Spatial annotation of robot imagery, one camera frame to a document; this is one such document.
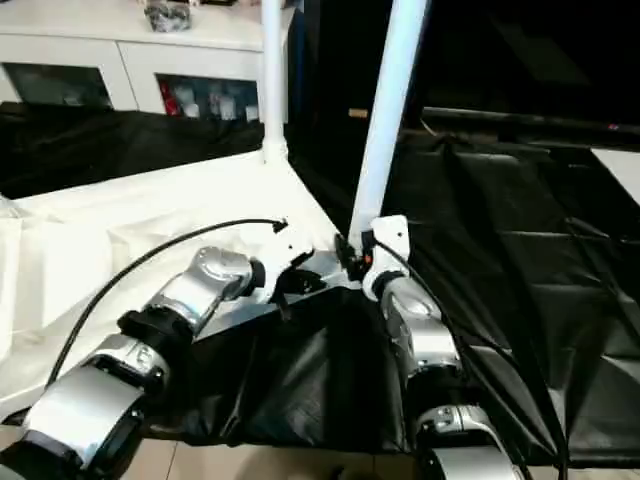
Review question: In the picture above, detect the dark crumpled bag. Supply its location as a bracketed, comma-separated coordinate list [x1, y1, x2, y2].
[144, 2, 194, 32]

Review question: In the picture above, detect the black long bar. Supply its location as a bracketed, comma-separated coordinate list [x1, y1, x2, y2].
[422, 107, 640, 137]

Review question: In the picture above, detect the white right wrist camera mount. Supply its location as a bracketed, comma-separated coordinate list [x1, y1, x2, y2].
[362, 214, 412, 301]

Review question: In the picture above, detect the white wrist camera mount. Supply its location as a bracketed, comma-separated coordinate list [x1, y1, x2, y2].
[259, 224, 316, 304]
[362, 214, 412, 301]

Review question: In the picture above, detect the white flat board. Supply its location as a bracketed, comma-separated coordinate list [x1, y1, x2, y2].
[589, 147, 640, 211]

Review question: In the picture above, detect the blue upright panel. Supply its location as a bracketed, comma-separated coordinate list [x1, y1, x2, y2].
[287, 9, 307, 126]

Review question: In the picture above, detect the black plastic mat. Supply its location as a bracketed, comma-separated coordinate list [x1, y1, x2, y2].
[0, 99, 640, 471]

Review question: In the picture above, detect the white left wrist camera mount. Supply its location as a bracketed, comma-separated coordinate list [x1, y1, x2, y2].
[259, 224, 316, 304]

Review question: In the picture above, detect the black case with yellow label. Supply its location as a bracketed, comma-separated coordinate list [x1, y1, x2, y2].
[309, 0, 426, 132]

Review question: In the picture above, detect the white plastic table leg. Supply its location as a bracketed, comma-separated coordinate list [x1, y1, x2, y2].
[347, 0, 432, 251]
[259, 0, 292, 166]

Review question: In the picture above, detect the white plastic table top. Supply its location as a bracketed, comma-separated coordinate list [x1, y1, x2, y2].
[0, 144, 361, 416]

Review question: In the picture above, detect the white cabinet with glass doors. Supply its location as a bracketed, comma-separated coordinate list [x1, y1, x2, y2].
[0, 0, 296, 124]

